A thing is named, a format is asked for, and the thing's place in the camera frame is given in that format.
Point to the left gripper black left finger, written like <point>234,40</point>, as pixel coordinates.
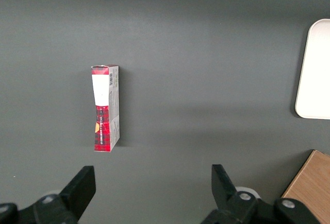
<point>77,188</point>

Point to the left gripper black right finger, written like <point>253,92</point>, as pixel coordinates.
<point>227,190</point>

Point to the wooden drawer cabinet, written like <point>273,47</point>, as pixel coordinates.
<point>313,182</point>

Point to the red plaid cardboard box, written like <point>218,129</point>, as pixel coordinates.
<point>105,110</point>

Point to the cream rectangular tray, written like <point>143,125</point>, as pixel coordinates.
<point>315,72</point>

